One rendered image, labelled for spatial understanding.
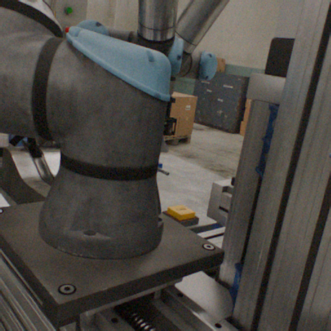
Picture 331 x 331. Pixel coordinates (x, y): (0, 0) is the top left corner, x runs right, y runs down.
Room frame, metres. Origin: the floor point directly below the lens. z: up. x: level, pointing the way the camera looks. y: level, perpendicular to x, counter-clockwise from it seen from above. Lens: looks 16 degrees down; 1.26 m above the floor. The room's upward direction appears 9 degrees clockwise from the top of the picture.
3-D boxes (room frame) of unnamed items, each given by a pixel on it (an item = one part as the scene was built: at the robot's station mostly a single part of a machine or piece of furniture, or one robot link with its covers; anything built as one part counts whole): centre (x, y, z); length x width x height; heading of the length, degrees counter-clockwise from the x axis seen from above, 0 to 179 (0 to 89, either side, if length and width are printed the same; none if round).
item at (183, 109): (6.20, 0.36, 0.37); 1.20 x 0.82 x 0.74; 54
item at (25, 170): (1.12, 0.30, 0.87); 0.50 x 0.26 x 0.14; 41
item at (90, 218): (0.45, 0.07, 1.09); 0.15 x 0.15 x 0.10
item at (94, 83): (0.45, 0.07, 1.20); 0.13 x 0.12 x 0.14; 87
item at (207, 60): (1.10, -0.03, 1.25); 0.11 x 0.11 x 0.08; 57
